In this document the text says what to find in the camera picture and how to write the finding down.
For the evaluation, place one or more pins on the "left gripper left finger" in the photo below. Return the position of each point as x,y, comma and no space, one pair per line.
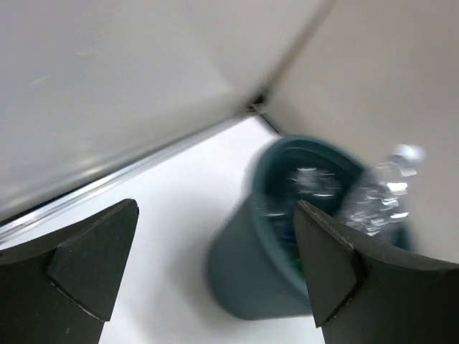
61,287

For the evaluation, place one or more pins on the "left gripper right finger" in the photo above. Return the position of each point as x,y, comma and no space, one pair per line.
364,290

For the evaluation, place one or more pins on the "clear crushed plastic bottle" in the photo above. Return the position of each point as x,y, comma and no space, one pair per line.
375,204

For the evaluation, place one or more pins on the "tall blue-label water bottle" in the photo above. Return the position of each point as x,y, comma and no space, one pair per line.
317,186

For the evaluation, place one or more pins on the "dark teal plastic bin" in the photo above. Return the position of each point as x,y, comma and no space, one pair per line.
254,269

